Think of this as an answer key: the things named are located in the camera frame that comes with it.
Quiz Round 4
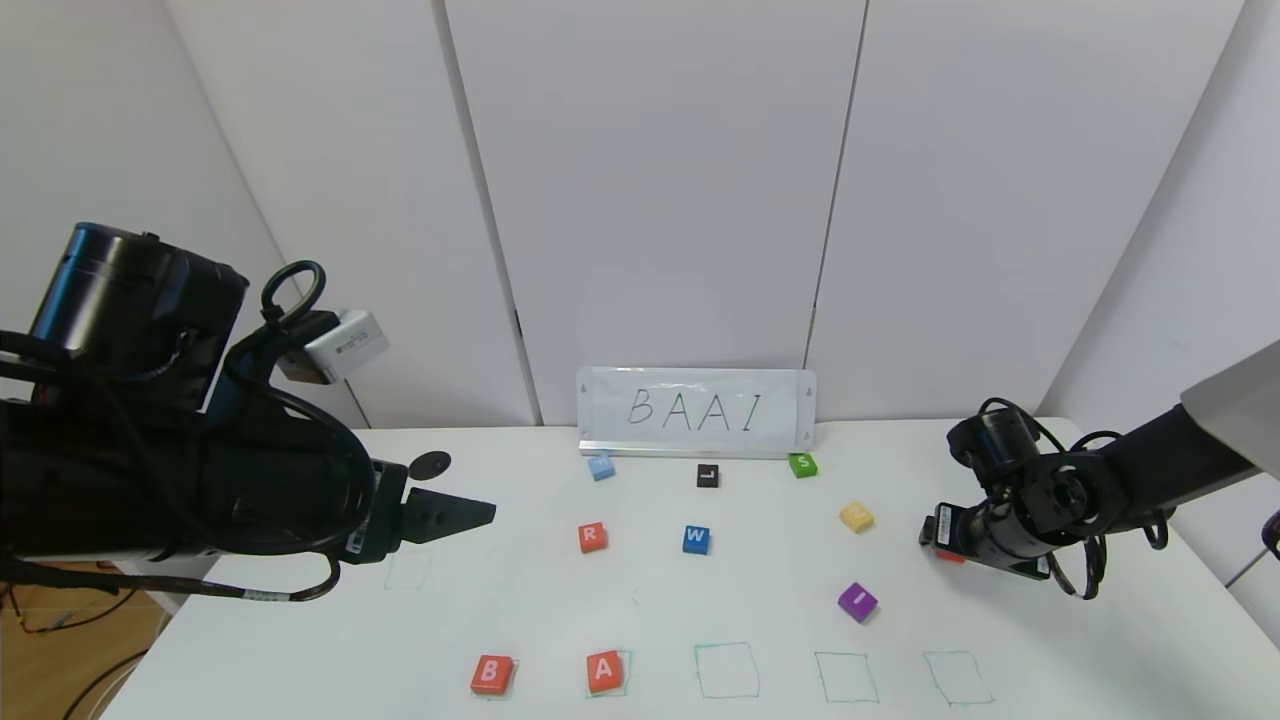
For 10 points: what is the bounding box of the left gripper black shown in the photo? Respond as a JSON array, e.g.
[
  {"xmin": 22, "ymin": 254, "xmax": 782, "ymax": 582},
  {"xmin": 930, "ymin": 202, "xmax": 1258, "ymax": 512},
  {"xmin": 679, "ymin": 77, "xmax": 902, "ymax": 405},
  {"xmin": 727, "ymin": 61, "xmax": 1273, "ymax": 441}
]
[{"xmin": 339, "ymin": 458, "xmax": 497, "ymax": 565}]

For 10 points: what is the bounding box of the orange B letter block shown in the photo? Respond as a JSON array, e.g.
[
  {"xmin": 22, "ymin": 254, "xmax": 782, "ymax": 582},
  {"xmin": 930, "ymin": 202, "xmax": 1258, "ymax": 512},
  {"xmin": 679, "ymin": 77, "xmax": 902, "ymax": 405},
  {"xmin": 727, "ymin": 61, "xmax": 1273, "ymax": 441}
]
[{"xmin": 470, "ymin": 655, "xmax": 515, "ymax": 697}]

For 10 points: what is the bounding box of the white BAAI sign board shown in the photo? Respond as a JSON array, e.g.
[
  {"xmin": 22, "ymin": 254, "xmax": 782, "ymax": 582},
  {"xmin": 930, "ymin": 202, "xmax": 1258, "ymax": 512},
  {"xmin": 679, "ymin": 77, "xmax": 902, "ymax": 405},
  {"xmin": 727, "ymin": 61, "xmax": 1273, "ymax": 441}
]
[{"xmin": 577, "ymin": 367, "xmax": 817, "ymax": 460}]

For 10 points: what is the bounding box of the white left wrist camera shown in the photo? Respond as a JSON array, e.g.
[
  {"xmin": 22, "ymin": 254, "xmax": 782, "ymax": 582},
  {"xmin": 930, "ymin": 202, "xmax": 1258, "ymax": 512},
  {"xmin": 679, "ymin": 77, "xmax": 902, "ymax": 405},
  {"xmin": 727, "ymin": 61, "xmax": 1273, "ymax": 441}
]
[{"xmin": 278, "ymin": 309, "xmax": 392, "ymax": 386}]

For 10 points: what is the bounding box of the black floor cable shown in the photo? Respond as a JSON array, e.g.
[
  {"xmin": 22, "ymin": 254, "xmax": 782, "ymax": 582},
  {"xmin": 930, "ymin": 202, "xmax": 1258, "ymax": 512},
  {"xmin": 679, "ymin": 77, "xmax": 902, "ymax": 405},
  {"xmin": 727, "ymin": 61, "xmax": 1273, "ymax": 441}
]
[
  {"xmin": 0, "ymin": 580, "xmax": 143, "ymax": 637},
  {"xmin": 62, "ymin": 652, "xmax": 153, "ymax": 720}
]

